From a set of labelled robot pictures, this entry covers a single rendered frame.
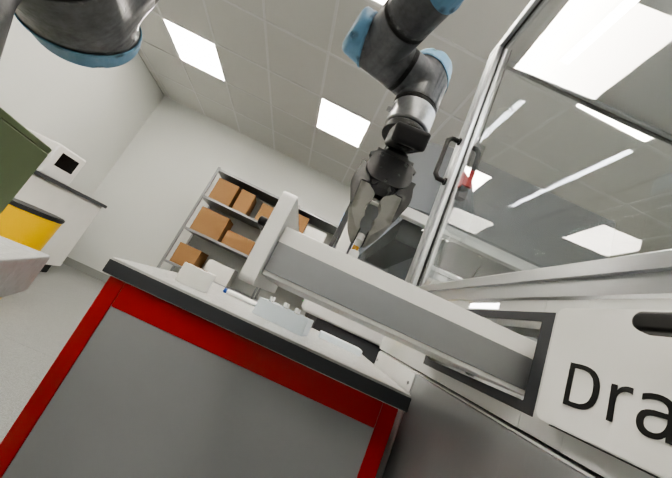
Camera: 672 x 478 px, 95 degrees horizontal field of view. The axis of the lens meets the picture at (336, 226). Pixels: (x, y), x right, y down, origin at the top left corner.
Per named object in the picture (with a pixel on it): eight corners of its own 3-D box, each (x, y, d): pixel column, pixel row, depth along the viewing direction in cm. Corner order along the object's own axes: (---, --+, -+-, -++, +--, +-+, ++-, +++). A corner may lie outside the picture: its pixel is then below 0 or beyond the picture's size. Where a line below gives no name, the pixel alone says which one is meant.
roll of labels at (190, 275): (208, 292, 69) (217, 275, 70) (204, 293, 62) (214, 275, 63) (178, 278, 67) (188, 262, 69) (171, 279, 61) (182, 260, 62)
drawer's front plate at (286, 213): (236, 278, 32) (284, 188, 35) (266, 289, 60) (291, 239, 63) (251, 285, 32) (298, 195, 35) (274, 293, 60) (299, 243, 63)
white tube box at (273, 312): (251, 312, 69) (259, 296, 70) (262, 314, 77) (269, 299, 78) (301, 336, 66) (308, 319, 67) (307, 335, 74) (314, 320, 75)
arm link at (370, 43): (386, -28, 43) (441, 25, 47) (350, 27, 54) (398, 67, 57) (365, 10, 41) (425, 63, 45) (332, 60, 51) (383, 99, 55)
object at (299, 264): (261, 273, 34) (286, 225, 35) (277, 286, 59) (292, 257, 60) (591, 427, 34) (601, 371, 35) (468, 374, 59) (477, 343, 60)
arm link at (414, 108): (443, 108, 49) (396, 86, 49) (434, 130, 48) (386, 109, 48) (424, 133, 56) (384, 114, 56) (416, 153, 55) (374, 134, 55)
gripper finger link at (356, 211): (348, 248, 49) (372, 200, 51) (354, 241, 43) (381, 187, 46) (330, 239, 49) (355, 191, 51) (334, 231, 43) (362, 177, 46)
